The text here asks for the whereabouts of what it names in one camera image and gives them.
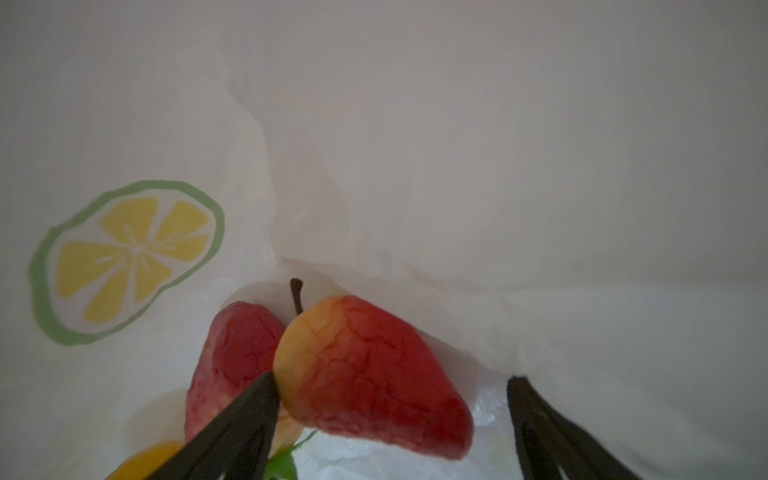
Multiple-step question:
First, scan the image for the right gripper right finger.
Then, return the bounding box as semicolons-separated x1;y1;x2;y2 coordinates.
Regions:
507;376;638;480

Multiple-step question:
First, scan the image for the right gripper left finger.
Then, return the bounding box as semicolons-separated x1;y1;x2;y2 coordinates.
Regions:
148;372;280;480

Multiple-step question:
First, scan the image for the red fake apple with leaves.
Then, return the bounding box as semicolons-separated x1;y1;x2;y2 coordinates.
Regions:
184;301;285;442

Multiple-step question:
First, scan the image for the yellow fake lemon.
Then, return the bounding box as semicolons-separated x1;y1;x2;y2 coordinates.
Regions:
106;441;184;480

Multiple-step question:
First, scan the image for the red yellow fake peach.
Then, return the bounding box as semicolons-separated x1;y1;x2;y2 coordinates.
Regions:
273;278;474;460

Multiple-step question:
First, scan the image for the white plastic bag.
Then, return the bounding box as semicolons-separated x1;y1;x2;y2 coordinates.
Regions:
1;1;767;479

